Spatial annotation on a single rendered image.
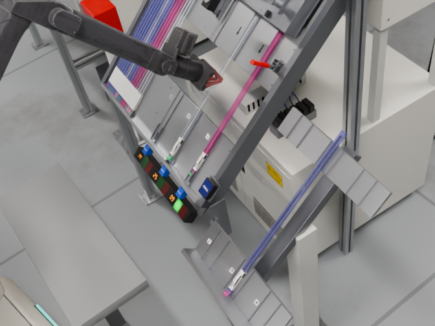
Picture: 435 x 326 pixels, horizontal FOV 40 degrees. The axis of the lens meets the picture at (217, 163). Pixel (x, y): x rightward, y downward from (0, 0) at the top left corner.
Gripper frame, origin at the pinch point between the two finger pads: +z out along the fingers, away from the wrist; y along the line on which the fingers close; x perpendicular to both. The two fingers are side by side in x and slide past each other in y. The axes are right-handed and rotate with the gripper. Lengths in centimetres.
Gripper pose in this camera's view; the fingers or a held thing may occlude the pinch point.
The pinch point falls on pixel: (218, 78)
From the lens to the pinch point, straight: 173.2
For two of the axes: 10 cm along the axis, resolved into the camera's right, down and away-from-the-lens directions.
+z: 6.9, 1.1, 7.1
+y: -5.3, -6.0, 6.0
